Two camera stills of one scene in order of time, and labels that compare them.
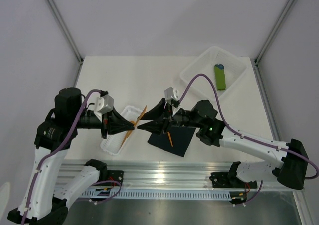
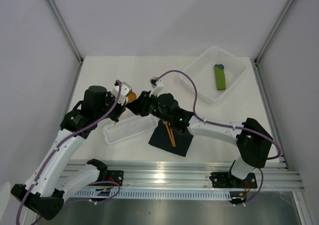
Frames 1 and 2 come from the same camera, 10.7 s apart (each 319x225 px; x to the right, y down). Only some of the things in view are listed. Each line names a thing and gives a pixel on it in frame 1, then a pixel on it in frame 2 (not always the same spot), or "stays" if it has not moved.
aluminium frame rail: (76, 176) stays
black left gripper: (116, 124) → (120, 108)
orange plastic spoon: (127, 134) → (131, 96)
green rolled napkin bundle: (220, 76) stays
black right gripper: (157, 115) → (139, 106)
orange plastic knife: (141, 115) → (172, 136)
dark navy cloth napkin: (181, 137) stays
